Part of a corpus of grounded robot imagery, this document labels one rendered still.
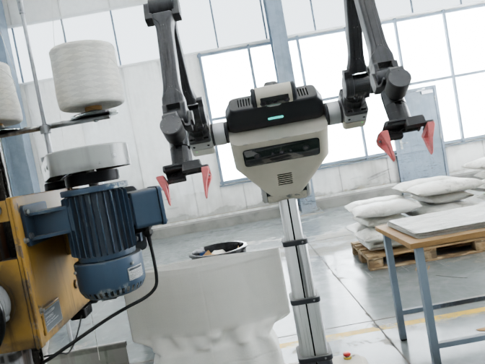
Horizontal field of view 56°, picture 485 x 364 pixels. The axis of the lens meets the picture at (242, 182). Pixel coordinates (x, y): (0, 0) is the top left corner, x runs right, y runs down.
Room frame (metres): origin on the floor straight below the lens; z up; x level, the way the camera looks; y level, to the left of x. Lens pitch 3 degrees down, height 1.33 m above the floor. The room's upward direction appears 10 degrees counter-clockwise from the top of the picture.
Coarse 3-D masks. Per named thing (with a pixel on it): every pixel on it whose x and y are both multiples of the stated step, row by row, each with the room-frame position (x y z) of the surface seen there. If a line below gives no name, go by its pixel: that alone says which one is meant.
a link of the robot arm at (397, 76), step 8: (392, 72) 1.18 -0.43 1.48; (400, 72) 1.17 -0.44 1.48; (408, 72) 1.17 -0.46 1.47; (376, 80) 1.27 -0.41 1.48; (384, 80) 1.23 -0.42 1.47; (392, 80) 1.16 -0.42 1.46; (400, 80) 1.16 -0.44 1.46; (408, 80) 1.16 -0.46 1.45; (376, 88) 1.26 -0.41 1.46; (384, 88) 1.26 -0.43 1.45; (392, 88) 1.17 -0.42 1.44; (400, 88) 1.16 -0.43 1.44; (392, 96) 1.20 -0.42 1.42; (400, 96) 1.19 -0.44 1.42
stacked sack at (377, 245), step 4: (360, 240) 4.95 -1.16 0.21; (392, 240) 4.59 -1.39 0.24; (364, 244) 4.75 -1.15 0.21; (368, 244) 4.65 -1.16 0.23; (372, 244) 4.60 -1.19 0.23; (376, 244) 4.58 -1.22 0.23; (380, 244) 4.57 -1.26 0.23; (392, 244) 4.55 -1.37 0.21; (396, 244) 4.55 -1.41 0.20; (400, 244) 4.54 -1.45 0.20; (368, 248) 4.61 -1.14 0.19; (372, 248) 4.74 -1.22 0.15; (376, 248) 4.56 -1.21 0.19; (380, 248) 4.57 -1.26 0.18; (384, 248) 4.61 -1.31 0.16
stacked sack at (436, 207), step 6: (432, 204) 4.71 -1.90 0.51; (438, 204) 4.63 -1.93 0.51; (444, 204) 4.57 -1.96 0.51; (450, 204) 4.53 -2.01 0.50; (456, 204) 4.52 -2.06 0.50; (462, 204) 4.50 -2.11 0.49; (468, 204) 4.49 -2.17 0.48; (474, 204) 4.49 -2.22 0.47; (414, 210) 4.72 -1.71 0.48; (420, 210) 4.62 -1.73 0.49; (426, 210) 4.54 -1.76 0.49; (432, 210) 4.49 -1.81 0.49; (438, 210) 4.47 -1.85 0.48; (444, 210) 4.46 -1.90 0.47
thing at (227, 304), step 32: (224, 256) 1.40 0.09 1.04; (256, 256) 1.35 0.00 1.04; (160, 288) 1.33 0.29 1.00; (192, 288) 1.30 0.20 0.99; (224, 288) 1.31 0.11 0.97; (256, 288) 1.34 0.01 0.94; (128, 320) 1.35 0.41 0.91; (160, 320) 1.34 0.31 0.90; (192, 320) 1.31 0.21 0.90; (224, 320) 1.31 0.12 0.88; (256, 320) 1.34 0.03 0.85; (160, 352) 1.31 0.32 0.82; (192, 352) 1.29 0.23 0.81; (224, 352) 1.28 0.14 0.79; (256, 352) 1.28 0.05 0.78
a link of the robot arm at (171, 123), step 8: (176, 112) 1.21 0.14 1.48; (192, 112) 1.30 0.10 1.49; (168, 120) 1.19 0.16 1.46; (176, 120) 1.19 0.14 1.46; (192, 120) 1.31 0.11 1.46; (160, 128) 1.18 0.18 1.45; (168, 128) 1.18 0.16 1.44; (176, 128) 1.18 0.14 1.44; (184, 128) 1.28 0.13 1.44; (192, 128) 1.29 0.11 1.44; (168, 136) 1.19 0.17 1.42; (176, 136) 1.19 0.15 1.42; (184, 136) 1.22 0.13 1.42
